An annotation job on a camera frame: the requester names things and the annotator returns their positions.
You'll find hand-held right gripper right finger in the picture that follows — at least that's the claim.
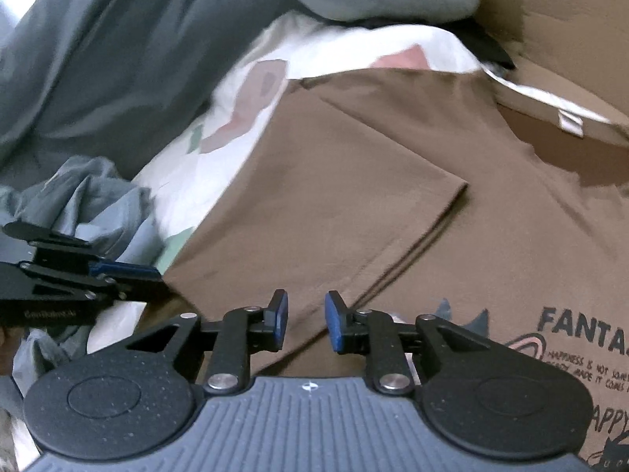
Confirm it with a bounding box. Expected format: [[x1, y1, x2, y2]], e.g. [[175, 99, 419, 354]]
[[324, 290, 492, 396]]

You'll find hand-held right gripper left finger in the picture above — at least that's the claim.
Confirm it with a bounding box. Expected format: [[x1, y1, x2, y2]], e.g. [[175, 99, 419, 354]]
[[125, 289, 288, 394]]

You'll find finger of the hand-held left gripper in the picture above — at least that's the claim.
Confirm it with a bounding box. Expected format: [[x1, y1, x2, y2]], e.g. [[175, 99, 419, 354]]
[[98, 280, 170, 304], [87, 260, 165, 287]]

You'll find brown printed t-shirt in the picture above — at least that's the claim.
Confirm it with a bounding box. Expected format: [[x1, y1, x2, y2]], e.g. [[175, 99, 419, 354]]
[[162, 66, 629, 472]]

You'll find grey-blue garment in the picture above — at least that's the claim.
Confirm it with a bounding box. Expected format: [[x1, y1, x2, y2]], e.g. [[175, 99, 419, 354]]
[[0, 155, 165, 404]]

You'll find dark green blanket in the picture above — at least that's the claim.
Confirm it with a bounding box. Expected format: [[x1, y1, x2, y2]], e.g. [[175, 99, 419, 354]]
[[0, 0, 296, 178]]

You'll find bear-print cream blanket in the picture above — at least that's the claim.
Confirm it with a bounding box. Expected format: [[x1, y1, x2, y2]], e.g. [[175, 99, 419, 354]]
[[86, 10, 629, 355]]

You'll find small black cloth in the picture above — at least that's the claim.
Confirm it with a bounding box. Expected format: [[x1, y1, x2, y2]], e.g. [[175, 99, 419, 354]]
[[359, 15, 517, 72]]

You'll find flat cardboard sheet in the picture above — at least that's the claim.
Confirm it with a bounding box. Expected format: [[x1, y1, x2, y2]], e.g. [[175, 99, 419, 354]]
[[442, 0, 629, 143]]

